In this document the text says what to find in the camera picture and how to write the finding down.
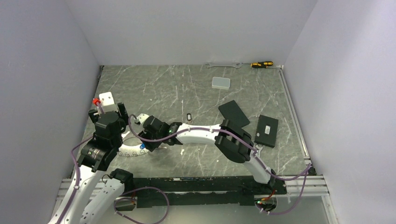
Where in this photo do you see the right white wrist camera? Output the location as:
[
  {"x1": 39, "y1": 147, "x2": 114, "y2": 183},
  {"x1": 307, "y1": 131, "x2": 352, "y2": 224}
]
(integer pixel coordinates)
[{"x1": 134, "y1": 113, "x2": 149, "y2": 125}]

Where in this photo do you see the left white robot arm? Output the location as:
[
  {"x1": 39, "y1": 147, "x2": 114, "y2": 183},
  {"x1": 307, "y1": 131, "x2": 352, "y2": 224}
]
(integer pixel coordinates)
[{"x1": 50, "y1": 103, "x2": 134, "y2": 224}]

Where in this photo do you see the silver open-end wrench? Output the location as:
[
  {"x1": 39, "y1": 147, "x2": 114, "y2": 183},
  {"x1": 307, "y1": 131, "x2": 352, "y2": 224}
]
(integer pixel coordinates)
[{"x1": 205, "y1": 63, "x2": 242, "y2": 69}]

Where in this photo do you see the yellow black screwdriver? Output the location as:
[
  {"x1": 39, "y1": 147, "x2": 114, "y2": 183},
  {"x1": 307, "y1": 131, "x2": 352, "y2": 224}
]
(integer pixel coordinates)
[{"x1": 243, "y1": 61, "x2": 274, "y2": 69}]

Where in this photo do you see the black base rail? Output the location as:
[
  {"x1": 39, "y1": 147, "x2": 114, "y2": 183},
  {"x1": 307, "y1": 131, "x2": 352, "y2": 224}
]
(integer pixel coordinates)
[{"x1": 134, "y1": 175, "x2": 287, "y2": 208}]

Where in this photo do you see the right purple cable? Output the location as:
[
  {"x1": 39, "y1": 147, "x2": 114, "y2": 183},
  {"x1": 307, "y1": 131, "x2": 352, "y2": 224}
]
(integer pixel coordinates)
[{"x1": 128, "y1": 113, "x2": 312, "y2": 217}]

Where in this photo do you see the grey plastic box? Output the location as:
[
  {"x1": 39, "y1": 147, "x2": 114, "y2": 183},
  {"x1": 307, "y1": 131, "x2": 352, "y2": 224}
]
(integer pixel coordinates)
[{"x1": 212, "y1": 77, "x2": 231, "y2": 90}]

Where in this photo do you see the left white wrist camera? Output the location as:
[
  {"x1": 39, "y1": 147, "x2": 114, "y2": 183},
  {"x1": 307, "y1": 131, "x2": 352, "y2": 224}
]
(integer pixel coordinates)
[{"x1": 92, "y1": 92, "x2": 119, "y2": 115}]

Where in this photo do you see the aluminium frame rail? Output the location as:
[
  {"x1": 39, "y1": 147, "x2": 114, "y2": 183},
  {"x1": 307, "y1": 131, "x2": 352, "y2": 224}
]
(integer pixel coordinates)
[{"x1": 279, "y1": 69, "x2": 339, "y2": 224}]

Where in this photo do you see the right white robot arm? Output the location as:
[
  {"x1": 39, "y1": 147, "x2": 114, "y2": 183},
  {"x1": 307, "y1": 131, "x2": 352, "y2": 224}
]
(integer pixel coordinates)
[{"x1": 134, "y1": 114, "x2": 276, "y2": 194}]

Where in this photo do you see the black tag key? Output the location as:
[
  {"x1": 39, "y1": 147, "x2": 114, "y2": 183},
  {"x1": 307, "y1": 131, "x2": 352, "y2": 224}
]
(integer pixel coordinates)
[{"x1": 186, "y1": 113, "x2": 192, "y2": 124}]

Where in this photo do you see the black rectangular device box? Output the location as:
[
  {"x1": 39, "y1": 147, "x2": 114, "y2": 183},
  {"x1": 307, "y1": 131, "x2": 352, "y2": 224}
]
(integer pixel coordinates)
[{"x1": 254, "y1": 115, "x2": 279, "y2": 148}]

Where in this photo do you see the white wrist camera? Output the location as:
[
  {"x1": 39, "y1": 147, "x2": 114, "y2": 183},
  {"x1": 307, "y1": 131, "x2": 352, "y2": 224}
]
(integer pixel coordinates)
[
  {"x1": 134, "y1": 113, "x2": 149, "y2": 125},
  {"x1": 92, "y1": 92, "x2": 119, "y2": 115}
]

